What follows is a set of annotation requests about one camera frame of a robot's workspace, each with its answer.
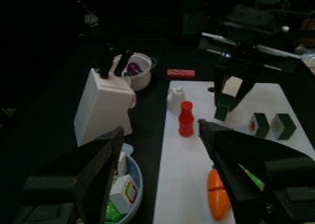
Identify light blue bowl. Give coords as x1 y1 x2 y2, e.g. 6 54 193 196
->
102 142 144 224

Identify white toy knife block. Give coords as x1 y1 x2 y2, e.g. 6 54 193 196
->
71 67 137 147

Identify dark green toy sushi roll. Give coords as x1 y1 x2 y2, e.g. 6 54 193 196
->
212 76 244 122

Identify red checkered block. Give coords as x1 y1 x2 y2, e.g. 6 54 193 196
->
165 68 197 79

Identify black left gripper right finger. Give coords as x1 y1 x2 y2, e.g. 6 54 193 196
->
197 118 315 224

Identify green sushi roll red centre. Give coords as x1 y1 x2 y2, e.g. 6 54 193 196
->
246 112 270 139

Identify white toy pot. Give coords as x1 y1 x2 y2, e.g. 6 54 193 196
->
109 52 158 92

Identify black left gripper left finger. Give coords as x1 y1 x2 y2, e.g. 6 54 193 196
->
10 125 125 224

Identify purple toy in pot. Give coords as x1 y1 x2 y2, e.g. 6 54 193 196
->
125 61 144 77

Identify white cutting board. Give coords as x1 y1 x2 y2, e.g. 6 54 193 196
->
150 80 315 224

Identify white sushi cube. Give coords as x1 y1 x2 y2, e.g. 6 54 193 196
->
107 173 141 215

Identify red toy bottle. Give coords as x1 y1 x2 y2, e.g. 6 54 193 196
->
177 100 196 138

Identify white toy bottle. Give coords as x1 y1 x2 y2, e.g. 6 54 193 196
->
165 86 186 116

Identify green toy vegetable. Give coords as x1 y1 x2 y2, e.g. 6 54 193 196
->
103 201 125 224

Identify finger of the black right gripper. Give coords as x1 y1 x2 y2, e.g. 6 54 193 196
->
230 68 258 112
212 61 230 97

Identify small white toy piece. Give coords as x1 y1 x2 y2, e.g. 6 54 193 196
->
113 151 129 177

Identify orange toy carrot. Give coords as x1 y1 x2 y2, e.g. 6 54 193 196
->
205 164 265 221

